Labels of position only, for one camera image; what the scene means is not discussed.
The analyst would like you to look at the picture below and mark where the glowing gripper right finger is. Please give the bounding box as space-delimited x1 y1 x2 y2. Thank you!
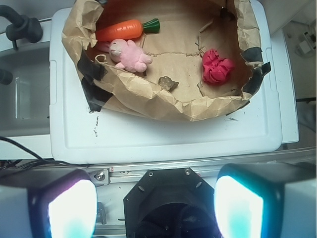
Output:
214 163 317 238

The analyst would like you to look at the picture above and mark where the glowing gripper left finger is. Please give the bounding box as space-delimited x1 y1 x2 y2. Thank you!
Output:
0 169 98 238

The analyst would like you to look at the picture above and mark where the small brown rock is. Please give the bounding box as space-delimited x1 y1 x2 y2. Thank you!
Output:
158 76 179 91

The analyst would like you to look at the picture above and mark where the white plastic bin lid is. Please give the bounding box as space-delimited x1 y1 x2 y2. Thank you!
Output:
50 8 282 164

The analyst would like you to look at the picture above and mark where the clear plastic container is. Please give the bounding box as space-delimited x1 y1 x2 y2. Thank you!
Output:
0 42 50 137

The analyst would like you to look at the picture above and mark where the crumpled red cloth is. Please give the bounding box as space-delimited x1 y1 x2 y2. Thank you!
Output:
202 49 235 86

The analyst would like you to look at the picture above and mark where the pink plush bunny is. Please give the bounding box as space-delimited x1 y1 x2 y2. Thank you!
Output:
96 39 153 73

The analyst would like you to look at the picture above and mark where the brown paper tray liner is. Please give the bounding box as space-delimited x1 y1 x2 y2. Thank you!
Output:
62 0 270 121

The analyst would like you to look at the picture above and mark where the black clamp knob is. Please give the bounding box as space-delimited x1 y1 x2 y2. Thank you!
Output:
0 4 43 51

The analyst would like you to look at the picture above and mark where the orange plastic toy carrot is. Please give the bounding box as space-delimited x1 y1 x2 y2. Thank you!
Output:
96 18 160 42

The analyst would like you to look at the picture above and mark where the black cable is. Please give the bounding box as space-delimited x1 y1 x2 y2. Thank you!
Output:
0 137 91 167

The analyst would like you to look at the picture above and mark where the aluminium extrusion rail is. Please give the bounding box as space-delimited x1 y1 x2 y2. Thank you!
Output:
85 147 317 185

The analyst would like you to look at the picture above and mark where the black octagonal mount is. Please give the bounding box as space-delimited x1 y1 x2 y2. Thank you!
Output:
123 168 219 238

